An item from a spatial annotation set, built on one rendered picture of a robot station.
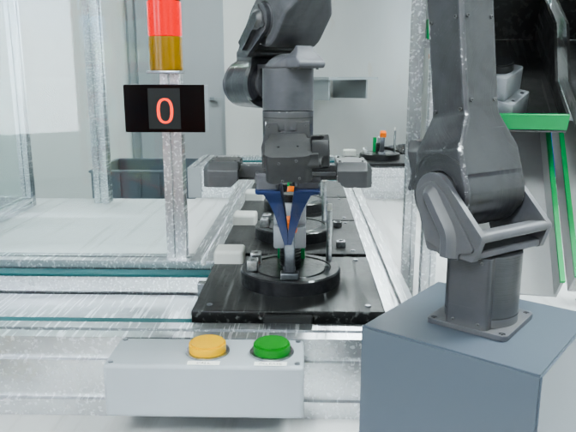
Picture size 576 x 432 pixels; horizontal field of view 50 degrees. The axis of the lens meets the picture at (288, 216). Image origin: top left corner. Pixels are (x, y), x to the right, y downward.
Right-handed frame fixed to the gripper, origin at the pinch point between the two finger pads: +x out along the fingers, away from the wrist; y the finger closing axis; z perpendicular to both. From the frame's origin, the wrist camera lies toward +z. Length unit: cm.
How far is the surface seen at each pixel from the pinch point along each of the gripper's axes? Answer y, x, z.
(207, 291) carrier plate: -11.1, 12.3, -8.5
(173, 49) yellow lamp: -17.4, -19.8, -23.2
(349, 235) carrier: 10.1, 12.3, -39.0
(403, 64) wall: 145, -33, -860
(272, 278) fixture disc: -2.3, 10.5, -8.6
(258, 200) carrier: -9, 12, -71
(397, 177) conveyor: 32, 16, -130
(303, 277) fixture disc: 1.9, 10.4, -8.7
